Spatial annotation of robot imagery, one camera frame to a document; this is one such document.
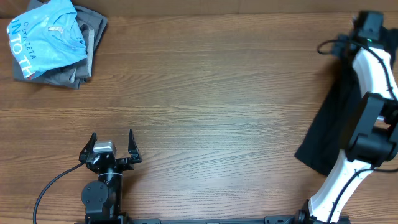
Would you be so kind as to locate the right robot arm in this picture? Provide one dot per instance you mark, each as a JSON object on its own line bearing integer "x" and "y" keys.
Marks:
{"x": 355, "y": 130}

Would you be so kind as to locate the grey folded t-shirt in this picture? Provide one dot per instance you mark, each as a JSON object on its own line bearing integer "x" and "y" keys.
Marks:
{"x": 92, "y": 26}

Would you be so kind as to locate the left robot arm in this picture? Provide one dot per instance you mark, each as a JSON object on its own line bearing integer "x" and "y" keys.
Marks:
{"x": 102, "y": 198}

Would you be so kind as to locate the light blue folded t-shirt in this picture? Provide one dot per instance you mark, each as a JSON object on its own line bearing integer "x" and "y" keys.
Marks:
{"x": 46, "y": 38}

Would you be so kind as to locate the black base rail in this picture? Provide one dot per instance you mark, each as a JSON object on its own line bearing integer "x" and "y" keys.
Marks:
{"x": 287, "y": 219}

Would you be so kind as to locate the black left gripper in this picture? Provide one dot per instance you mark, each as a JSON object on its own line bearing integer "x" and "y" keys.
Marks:
{"x": 127, "y": 163}

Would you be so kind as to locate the black t-shirt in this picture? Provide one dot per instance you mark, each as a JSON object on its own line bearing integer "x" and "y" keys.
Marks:
{"x": 319, "y": 149}

